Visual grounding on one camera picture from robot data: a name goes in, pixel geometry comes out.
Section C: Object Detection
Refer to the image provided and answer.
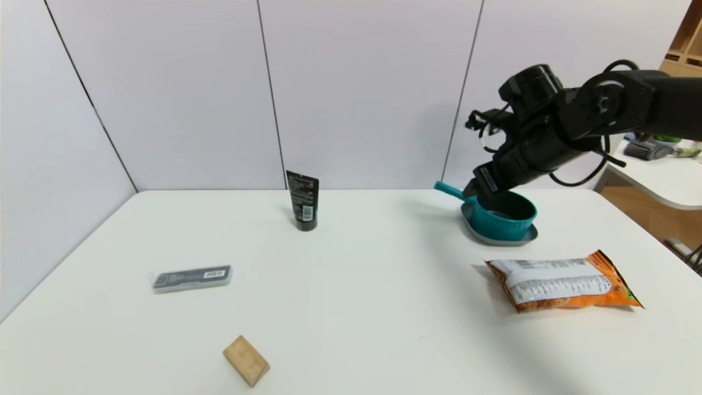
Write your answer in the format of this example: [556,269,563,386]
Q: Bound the orange snack bag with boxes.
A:
[485,250,643,313]

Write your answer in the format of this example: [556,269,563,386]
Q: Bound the small wooden block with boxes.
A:
[223,335,271,387]

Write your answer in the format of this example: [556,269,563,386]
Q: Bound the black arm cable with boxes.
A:
[548,59,640,188]

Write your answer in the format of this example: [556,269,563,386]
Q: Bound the dark chair frame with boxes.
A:
[663,238,702,278]

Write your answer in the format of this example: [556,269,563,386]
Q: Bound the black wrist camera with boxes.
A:
[465,108,514,133]

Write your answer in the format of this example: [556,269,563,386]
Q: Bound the wooden shelf unit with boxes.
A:
[658,0,702,78]

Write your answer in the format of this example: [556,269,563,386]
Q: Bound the white round-cornered side table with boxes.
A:
[605,134,702,211]

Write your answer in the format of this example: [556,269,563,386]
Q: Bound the clear case with black label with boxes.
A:
[150,264,234,294]

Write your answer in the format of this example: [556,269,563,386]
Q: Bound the teal saucepan with handle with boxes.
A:
[434,181,538,242]

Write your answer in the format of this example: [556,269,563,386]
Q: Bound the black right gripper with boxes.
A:
[462,138,545,198]

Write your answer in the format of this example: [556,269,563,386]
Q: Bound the black bristle brush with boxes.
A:
[623,137,701,161]

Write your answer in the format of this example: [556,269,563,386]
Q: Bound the grey oval dish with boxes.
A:
[460,202,539,247]

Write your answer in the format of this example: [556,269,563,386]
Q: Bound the black cosmetic tube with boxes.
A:
[286,171,320,232]

